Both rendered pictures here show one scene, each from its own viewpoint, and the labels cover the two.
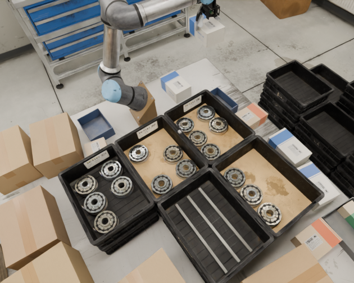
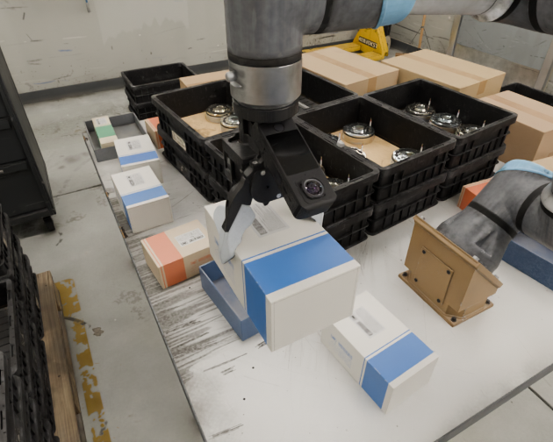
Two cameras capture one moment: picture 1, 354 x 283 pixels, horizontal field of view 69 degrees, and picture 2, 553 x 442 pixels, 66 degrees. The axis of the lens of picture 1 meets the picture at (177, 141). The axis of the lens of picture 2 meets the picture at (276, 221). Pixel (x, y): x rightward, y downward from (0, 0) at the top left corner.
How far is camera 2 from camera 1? 189 cm
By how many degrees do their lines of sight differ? 86
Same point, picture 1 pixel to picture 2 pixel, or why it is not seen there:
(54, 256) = (458, 82)
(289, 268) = not seen: hidden behind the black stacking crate
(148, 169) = (384, 152)
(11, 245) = (519, 98)
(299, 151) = (129, 177)
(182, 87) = not seen: hidden behind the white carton
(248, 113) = (185, 244)
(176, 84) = (372, 323)
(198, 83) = (298, 387)
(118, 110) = (522, 306)
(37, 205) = (524, 118)
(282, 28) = not seen: outside the picture
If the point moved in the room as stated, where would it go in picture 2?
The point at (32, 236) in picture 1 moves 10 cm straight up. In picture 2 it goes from (500, 102) to (510, 75)
